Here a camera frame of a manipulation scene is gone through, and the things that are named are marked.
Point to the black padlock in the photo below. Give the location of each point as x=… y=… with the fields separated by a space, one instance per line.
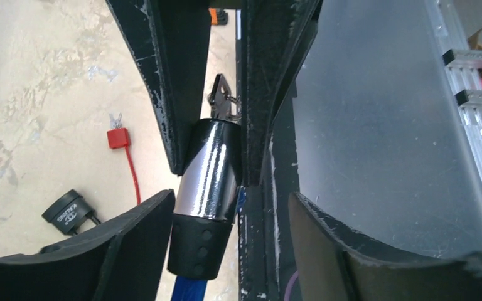
x=69 y=212

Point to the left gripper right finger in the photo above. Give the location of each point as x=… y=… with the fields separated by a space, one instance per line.
x=337 y=262

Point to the blue lock key bunch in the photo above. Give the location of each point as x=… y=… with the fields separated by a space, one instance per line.
x=223 y=104

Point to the aluminium rail frame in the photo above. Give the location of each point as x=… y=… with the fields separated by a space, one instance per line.
x=462 y=65

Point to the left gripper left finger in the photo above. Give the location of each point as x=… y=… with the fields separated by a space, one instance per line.
x=120 y=259

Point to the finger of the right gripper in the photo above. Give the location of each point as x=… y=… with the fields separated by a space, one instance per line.
x=169 y=42
x=275 y=38

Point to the orange brush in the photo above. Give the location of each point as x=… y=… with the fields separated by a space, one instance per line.
x=219 y=17

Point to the blue cable lock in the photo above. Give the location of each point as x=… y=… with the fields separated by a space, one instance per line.
x=206 y=207

